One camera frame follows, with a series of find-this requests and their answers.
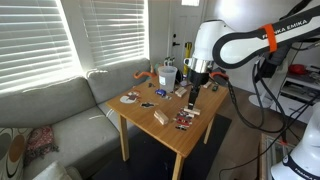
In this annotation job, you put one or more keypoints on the colourful snack packet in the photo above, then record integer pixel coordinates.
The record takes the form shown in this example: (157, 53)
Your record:
(183, 122)

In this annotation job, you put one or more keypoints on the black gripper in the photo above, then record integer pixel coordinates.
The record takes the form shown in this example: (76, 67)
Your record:
(199, 78)

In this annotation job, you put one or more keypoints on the dark blue rug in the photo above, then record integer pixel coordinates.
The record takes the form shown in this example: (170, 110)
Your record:
(150, 166)

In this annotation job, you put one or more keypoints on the white shelf unit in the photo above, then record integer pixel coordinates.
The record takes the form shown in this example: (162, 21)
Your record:
(300, 96)

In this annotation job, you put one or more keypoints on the wooden glass side table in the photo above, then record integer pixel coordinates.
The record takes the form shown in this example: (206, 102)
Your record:
(266, 156)

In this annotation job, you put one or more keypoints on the orange octopus plush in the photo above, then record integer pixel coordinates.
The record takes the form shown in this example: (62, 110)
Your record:
(141, 75)

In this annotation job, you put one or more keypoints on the yellow black pole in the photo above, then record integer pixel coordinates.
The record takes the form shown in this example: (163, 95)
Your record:
(188, 50)

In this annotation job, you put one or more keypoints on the tall clear plastic container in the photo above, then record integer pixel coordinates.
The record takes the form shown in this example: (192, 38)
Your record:
(166, 80)

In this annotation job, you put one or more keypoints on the small dark sticker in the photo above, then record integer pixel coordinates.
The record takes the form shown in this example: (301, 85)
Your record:
(151, 85)

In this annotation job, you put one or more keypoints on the circle patterned pillow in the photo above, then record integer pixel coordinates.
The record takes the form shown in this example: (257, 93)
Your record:
(13, 153)

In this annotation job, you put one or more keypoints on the red round object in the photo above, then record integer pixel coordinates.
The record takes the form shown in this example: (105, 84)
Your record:
(296, 69)

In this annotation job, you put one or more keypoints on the red paisley cloth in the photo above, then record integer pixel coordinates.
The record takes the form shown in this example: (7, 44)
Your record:
(40, 141)

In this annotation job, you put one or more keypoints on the gray fabric sofa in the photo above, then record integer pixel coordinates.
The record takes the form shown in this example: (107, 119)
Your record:
(66, 133)

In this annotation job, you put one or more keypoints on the white window blind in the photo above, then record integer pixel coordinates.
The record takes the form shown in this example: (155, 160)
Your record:
(33, 40)
(116, 30)

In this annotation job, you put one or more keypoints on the white door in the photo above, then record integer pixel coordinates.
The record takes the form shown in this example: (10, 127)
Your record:
(183, 26)

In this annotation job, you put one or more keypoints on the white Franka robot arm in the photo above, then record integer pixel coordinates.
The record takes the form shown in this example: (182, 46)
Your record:
(240, 50)

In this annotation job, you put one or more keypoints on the small blue object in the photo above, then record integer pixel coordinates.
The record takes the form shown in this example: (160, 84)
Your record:
(160, 92)

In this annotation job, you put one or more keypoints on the light wooden table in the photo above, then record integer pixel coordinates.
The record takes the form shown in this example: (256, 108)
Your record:
(150, 128)

